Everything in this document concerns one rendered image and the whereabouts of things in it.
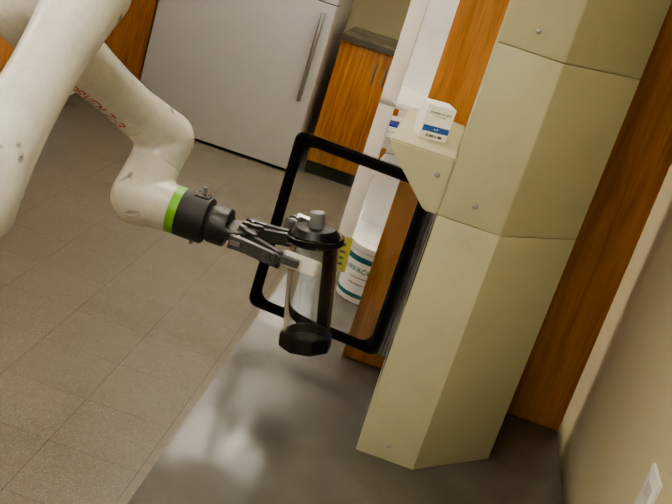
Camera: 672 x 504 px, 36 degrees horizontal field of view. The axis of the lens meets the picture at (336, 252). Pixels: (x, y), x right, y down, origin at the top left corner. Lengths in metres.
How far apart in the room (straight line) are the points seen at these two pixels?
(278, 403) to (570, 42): 0.85
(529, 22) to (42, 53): 0.74
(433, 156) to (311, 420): 0.57
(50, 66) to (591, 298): 1.19
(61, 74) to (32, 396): 2.23
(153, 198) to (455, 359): 0.63
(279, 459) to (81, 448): 1.68
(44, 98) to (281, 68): 5.31
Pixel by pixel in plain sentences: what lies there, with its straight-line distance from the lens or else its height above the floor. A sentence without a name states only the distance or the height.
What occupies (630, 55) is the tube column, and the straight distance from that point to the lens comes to 1.79.
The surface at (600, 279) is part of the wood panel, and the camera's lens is 2.15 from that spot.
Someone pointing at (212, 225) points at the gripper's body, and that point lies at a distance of 1.91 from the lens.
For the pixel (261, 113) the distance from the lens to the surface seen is 6.83.
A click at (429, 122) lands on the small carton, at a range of 1.78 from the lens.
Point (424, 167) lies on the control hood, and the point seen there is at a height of 1.48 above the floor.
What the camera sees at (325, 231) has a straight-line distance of 1.89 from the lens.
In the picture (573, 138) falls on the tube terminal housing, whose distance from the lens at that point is 1.76.
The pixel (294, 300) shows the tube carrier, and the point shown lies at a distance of 1.91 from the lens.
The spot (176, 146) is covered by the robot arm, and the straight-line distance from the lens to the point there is 1.97.
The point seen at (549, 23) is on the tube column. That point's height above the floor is 1.76.
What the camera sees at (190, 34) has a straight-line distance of 6.89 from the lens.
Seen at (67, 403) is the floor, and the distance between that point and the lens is 3.64.
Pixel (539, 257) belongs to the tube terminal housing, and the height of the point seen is 1.37.
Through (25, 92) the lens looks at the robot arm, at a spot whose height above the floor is 1.48.
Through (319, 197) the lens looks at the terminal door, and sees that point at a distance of 2.10.
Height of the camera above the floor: 1.87
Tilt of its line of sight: 19 degrees down
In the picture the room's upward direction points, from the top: 18 degrees clockwise
